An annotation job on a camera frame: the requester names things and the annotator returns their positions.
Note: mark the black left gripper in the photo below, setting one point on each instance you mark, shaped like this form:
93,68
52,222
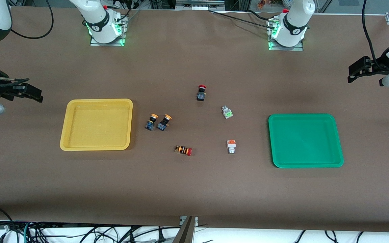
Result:
377,68

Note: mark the yellow push button blue base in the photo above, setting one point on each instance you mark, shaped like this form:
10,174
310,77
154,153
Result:
162,125
150,124

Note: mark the orange square button white body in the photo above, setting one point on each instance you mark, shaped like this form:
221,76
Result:
231,145

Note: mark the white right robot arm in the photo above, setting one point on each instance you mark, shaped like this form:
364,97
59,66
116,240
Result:
100,20

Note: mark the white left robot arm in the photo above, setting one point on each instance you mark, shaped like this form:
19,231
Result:
294,23

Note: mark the yellow plastic tray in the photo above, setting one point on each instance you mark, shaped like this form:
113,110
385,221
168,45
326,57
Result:
96,125

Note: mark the green plastic tray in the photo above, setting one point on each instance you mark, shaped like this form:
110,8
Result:
304,141

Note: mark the green square button white body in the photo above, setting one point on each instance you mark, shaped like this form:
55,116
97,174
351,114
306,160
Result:
227,112

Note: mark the red black striped button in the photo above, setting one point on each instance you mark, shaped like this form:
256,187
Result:
182,150

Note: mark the red push button black base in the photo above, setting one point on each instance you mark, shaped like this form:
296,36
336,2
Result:
200,96

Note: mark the brown table cover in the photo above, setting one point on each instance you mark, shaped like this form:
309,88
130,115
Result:
194,189

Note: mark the grey table beam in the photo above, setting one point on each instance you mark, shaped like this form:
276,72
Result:
186,233

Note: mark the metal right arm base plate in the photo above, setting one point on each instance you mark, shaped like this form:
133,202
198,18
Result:
96,43

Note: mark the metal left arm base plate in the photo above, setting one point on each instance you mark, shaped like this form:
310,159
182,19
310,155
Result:
275,48

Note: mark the white metal bracket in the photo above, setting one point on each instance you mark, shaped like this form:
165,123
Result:
196,221

